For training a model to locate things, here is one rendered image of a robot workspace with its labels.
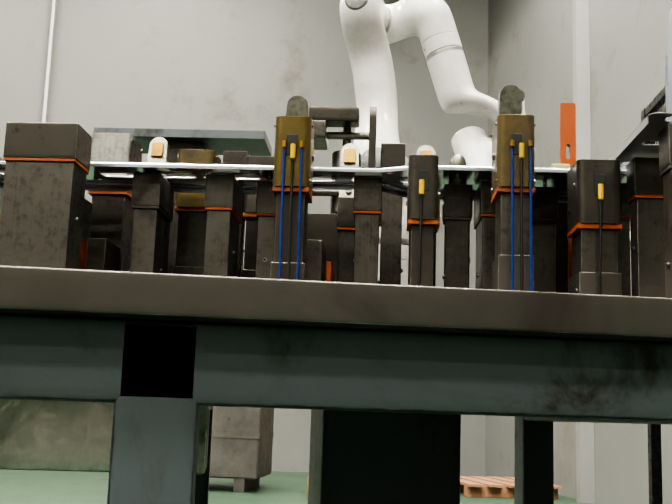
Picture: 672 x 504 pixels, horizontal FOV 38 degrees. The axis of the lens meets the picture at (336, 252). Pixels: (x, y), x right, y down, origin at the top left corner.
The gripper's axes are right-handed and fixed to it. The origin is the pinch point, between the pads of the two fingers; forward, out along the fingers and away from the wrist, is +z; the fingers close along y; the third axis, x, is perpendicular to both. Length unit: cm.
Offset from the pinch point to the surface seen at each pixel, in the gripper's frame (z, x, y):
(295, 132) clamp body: 11, 4, -72
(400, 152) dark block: -9.7, 4.2, -32.1
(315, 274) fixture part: 23, 17, -53
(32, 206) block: 12, 44, -91
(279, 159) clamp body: 14, 8, -72
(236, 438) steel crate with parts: -203, 356, 356
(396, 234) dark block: 4.7, 11.7, -28.0
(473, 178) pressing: 10.8, -10.4, -38.6
